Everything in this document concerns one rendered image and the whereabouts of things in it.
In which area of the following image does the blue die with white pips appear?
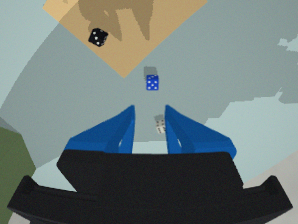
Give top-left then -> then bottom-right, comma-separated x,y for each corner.
146,75 -> 159,90

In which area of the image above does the tan flat mat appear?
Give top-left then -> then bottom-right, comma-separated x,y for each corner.
43,0 -> 208,78

